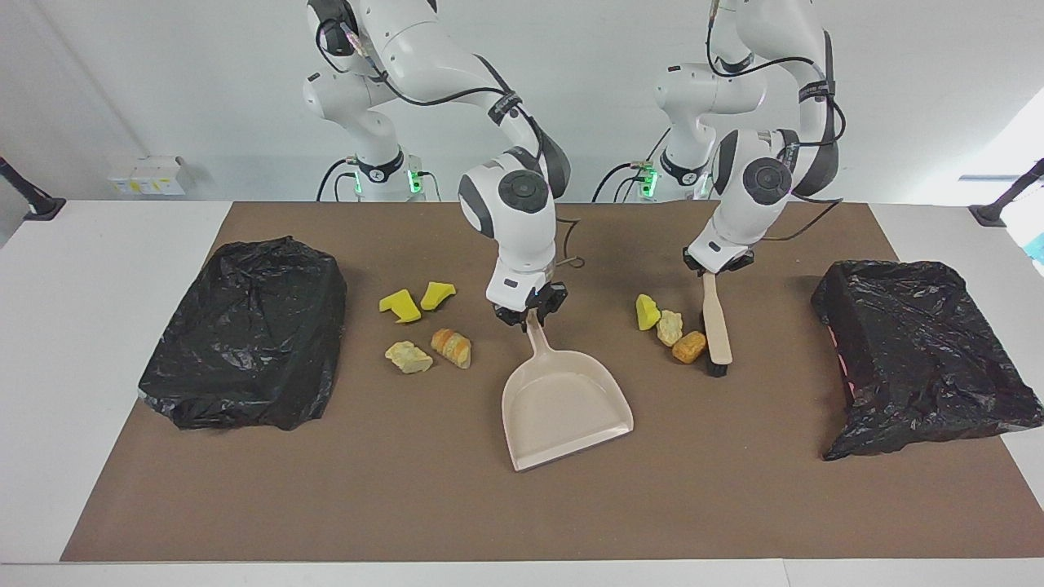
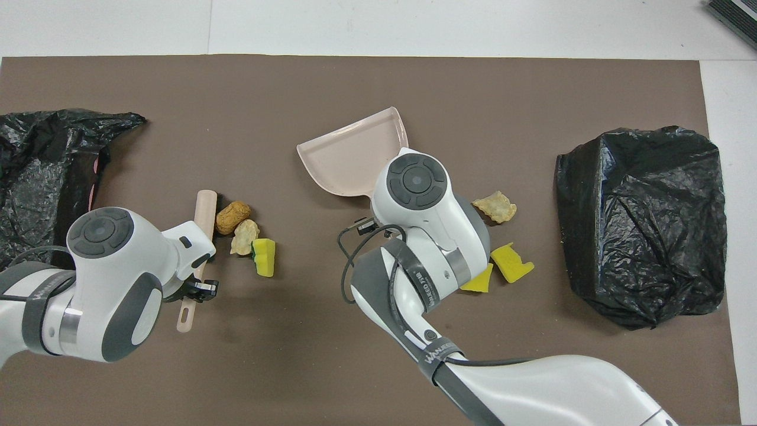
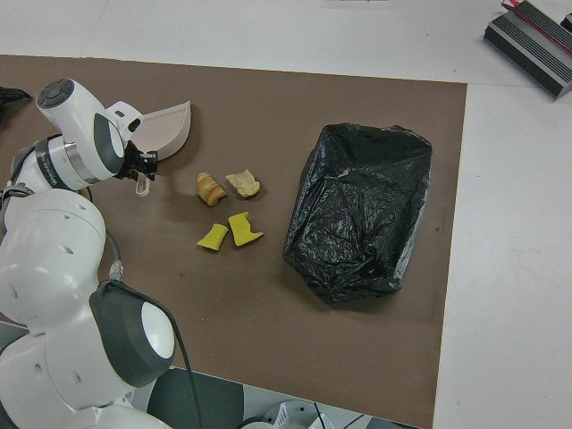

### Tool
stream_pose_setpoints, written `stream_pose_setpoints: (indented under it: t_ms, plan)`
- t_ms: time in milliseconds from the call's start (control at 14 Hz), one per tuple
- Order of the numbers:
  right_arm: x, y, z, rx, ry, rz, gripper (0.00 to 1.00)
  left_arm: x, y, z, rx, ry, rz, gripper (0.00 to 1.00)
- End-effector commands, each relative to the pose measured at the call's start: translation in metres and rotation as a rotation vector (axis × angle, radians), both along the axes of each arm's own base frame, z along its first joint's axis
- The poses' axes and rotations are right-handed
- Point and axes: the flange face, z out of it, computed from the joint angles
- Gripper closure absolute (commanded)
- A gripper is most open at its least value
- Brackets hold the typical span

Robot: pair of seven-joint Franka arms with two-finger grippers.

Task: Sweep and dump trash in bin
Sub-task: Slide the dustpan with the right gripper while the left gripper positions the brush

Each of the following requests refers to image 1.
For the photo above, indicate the small yellow sponge piece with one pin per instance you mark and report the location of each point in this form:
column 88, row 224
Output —
column 436, row 294

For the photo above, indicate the golden brown bread roll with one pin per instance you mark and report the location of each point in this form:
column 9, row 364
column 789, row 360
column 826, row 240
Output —
column 689, row 347

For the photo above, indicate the yellow green scrub sponge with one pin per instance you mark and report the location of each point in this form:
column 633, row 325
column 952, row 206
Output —
column 647, row 313

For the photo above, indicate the large yellow sponge piece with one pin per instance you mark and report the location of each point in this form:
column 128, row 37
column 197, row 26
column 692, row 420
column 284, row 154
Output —
column 401, row 306

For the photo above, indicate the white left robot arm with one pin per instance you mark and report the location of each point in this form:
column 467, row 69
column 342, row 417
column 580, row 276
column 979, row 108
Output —
column 742, row 212

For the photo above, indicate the white wall socket box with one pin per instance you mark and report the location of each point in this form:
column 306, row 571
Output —
column 147, row 176

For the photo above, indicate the teal plastic object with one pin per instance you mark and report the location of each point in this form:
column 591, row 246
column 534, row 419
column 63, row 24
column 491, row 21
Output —
column 1037, row 249

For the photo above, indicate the brown table mat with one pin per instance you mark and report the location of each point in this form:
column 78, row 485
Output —
column 522, row 505

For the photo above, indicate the black bag lined pink bin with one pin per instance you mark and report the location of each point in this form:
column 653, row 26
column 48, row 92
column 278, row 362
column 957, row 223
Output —
column 922, row 350

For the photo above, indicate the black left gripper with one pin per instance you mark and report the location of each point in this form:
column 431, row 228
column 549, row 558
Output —
column 693, row 262

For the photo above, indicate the black clamp stand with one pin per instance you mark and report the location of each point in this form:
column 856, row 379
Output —
column 991, row 214
column 41, row 205

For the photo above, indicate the orange striped croissant toy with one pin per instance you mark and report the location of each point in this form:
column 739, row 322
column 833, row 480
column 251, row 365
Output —
column 453, row 348

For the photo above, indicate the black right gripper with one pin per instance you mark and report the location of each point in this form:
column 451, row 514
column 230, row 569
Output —
column 538, row 295

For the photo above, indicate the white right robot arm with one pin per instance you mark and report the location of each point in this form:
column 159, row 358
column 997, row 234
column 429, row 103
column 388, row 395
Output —
column 522, row 236

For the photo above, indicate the beige plastic dustpan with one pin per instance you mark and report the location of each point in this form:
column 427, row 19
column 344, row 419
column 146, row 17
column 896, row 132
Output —
column 563, row 416

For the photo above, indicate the pale round bun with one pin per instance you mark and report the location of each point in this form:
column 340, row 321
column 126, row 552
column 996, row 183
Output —
column 670, row 328

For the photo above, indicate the pale bread piece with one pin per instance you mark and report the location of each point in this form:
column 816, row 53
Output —
column 408, row 357

